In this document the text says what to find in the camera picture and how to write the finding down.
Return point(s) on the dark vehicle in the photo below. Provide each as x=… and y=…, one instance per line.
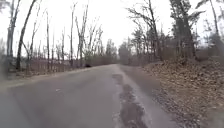
x=88, y=65

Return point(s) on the grey asphalt road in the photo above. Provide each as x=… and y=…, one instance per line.
x=83, y=96

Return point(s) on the row of bare trees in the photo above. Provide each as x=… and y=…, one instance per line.
x=50, y=50

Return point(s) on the wood of bare trees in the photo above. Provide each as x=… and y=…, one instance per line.
x=173, y=36

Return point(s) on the leaf-covered brown verge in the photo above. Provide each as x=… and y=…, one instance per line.
x=190, y=83

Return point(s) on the pale dirt roadside strip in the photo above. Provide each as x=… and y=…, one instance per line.
x=30, y=77

